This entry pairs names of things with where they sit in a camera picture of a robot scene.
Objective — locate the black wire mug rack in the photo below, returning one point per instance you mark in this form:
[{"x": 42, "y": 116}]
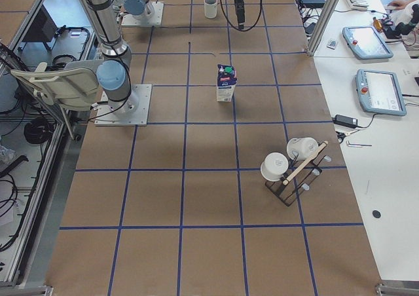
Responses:
[{"x": 299, "y": 176}]

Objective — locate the white ceramic mug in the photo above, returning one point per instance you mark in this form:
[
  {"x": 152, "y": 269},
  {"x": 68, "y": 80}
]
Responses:
[{"x": 210, "y": 8}]

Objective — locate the white cup front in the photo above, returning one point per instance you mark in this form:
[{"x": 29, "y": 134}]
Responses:
[{"x": 274, "y": 166}]

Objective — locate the lower teach pendant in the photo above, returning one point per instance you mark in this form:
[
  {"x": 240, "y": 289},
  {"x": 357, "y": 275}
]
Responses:
[{"x": 379, "y": 92}]

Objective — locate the teach pendant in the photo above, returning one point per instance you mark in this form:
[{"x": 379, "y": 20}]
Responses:
[
  {"x": 366, "y": 43},
  {"x": 379, "y": 92}
]

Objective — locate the brown paper table cover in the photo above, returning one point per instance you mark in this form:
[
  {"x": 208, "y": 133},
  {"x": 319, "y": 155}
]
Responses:
[{"x": 179, "y": 207}]

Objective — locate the blue white milk carton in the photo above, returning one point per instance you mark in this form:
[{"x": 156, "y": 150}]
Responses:
[{"x": 226, "y": 82}]

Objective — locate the white cup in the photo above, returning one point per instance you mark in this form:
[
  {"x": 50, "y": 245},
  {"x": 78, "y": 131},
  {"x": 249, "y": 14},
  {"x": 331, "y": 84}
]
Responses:
[
  {"x": 301, "y": 148},
  {"x": 274, "y": 166}
]

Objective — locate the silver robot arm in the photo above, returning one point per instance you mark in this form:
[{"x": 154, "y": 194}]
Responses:
[
  {"x": 114, "y": 74},
  {"x": 139, "y": 9}
]

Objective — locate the aluminium frame post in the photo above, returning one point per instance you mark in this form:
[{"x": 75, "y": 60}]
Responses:
[{"x": 321, "y": 25}]

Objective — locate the grey office chair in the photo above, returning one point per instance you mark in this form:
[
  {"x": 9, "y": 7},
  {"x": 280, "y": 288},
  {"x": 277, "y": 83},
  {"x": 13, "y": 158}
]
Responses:
[{"x": 73, "y": 88}]

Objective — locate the white cup rear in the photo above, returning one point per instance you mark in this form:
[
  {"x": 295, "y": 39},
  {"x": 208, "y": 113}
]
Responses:
[{"x": 301, "y": 148}]

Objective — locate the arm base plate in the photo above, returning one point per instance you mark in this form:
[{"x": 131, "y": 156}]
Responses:
[
  {"x": 129, "y": 21},
  {"x": 134, "y": 112}
]

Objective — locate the upper teach pendant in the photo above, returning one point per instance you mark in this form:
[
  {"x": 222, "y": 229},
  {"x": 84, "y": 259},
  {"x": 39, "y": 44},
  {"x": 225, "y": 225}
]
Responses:
[{"x": 366, "y": 43}]

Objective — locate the black power adapter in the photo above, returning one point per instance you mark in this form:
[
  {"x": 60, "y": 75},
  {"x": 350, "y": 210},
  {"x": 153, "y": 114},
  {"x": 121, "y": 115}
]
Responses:
[{"x": 345, "y": 121}]

